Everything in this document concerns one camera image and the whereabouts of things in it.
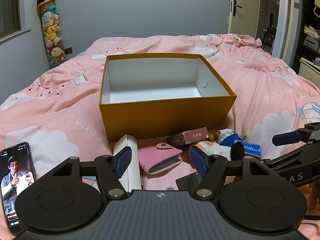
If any white glasses case box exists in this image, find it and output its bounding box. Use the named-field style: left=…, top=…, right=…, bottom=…
left=113, top=134, right=142, bottom=191

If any pink leather wallet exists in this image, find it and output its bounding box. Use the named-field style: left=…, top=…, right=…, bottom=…
left=138, top=142, right=183, bottom=175

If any duck plush toy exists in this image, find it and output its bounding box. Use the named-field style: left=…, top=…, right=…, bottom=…
left=209, top=129, right=247, bottom=147

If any black smartphone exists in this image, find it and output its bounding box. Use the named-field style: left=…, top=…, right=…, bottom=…
left=0, top=142, right=37, bottom=235

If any blue paper tag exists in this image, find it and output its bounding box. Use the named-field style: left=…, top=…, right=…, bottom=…
left=243, top=142, right=262, bottom=158

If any black door handle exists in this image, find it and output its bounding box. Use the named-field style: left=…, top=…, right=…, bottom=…
left=231, top=0, right=243, bottom=15

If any checked storage basket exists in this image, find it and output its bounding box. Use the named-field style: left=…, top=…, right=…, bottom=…
left=304, top=34, right=320, bottom=50

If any pink printed bed cover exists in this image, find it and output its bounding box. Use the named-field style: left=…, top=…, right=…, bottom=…
left=0, top=33, right=320, bottom=240

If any cream door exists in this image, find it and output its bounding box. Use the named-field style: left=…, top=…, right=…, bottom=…
left=227, top=0, right=263, bottom=40

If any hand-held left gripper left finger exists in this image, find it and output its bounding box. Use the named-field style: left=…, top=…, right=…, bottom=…
left=50, top=146, right=132, bottom=199

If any yellow cardboard box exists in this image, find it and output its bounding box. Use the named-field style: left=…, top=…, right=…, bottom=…
left=99, top=53, right=237, bottom=142

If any window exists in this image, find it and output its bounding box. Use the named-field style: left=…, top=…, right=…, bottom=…
left=0, top=0, right=32, bottom=44

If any printed card box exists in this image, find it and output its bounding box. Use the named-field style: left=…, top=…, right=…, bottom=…
left=166, top=127, right=209, bottom=147

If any person's right hand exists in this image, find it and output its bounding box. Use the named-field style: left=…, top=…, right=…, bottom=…
left=307, top=181, right=320, bottom=213

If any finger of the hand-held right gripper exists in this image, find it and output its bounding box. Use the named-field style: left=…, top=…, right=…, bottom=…
left=272, top=122, right=320, bottom=147
left=261, top=141, right=320, bottom=168

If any clear tube of plush toys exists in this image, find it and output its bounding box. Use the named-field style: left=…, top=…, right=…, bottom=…
left=37, top=1, right=67, bottom=69

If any cream storage box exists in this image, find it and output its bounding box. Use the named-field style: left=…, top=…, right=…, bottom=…
left=299, top=57, right=320, bottom=83

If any dark shelf unit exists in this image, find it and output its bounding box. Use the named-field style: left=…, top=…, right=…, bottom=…
left=292, top=0, right=320, bottom=80

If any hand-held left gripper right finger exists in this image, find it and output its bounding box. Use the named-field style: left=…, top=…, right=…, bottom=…
left=189, top=145, right=273, bottom=198

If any dark chair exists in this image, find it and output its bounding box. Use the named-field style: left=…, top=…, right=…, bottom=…
left=262, top=26, right=277, bottom=50

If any white panda plush toy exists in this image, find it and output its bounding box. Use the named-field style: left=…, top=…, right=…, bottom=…
left=200, top=142, right=245, bottom=161

